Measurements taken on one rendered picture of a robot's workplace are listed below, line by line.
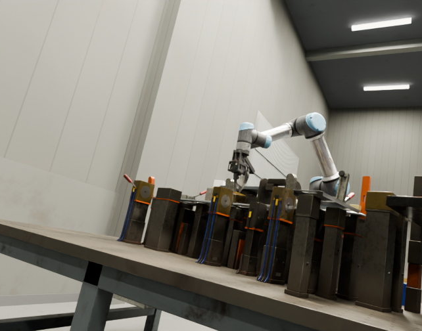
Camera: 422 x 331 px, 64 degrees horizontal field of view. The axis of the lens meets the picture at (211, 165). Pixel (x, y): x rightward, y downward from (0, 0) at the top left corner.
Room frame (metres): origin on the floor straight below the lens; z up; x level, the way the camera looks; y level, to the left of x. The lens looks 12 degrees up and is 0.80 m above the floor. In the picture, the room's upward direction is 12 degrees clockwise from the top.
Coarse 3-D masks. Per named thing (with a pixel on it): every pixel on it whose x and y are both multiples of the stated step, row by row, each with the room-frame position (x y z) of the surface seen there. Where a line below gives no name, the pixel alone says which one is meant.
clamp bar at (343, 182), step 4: (340, 172) 1.46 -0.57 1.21; (344, 172) 1.45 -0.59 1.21; (340, 176) 1.46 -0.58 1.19; (344, 176) 1.47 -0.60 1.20; (348, 176) 1.47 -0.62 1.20; (340, 180) 1.48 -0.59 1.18; (344, 180) 1.48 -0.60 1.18; (348, 180) 1.48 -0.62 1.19; (340, 184) 1.49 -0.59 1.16; (344, 184) 1.46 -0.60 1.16; (340, 188) 1.48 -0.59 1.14; (344, 188) 1.46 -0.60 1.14; (340, 192) 1.48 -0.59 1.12; (344, 192) 1.46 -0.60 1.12; (336, 196) 1.48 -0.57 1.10; (340, 196) 1.47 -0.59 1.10; (344, 196) 1.46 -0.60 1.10; (340, 200) 1.47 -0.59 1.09; (344, 200) 1.46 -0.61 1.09
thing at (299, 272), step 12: (300, 204) 1.00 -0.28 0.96; (312, 204) 0.97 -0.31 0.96; (300, 216) 1.00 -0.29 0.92; (312, 216) 0.98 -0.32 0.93; (300, 228) 0.99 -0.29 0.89; (312, 228) 0.99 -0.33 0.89; (300, 240) 0.99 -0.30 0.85; (312, 240) 1.00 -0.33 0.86; (300, 252) 0.98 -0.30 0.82; (300, 264) 0.98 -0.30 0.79; (300, 276) 0.98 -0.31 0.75; (288, 288) 1.00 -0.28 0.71; (300, 288) 0.98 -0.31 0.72
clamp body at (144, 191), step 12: (132, 192) 2.00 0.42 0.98; (144, 192) 1.99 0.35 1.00; (132, 204) 1.99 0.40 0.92; (144, 204) 2.01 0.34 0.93; (132, 216) 1.97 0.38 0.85; (144, 216) 2.02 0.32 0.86; (132, 228) 1.98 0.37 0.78; (144, 228) 2.03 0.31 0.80; (120, 240) 2.00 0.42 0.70; (132, 240) 1.99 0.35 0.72
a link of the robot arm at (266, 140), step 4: (260, 132) 1.72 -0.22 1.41; (260, 136) 1.69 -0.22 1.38; (264, 136) 1.71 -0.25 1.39; (268, 136) 1.73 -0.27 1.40; (256, 140) 1.69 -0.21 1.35; (260, 140) 1.70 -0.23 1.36; (264, 140) 1.71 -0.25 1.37; (268, 140) 1.72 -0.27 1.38; (252, 144) 1.76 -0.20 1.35; (256, 144) 1.72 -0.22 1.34; (260, 144) 1.72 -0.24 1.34; (264, 144) 1.72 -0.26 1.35; (268, 144) 1.73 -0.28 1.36
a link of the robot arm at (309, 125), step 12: (300, 120) 1.88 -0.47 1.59; (312, 120) 1.81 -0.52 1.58; (324, 120) 1.85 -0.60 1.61; (300, 132) 1.92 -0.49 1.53; (312, 132) 1.86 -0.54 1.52; (324, 132) 1.87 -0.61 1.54; (312, 144) 1.91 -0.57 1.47; (324, 144) 1.89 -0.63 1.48; (324, 156) 1.91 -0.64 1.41; (324, 168) 1.95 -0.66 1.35; (324, 180) 1.98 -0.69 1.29; (336, 180) 1.94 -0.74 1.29; (336, 192) 1.96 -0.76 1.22
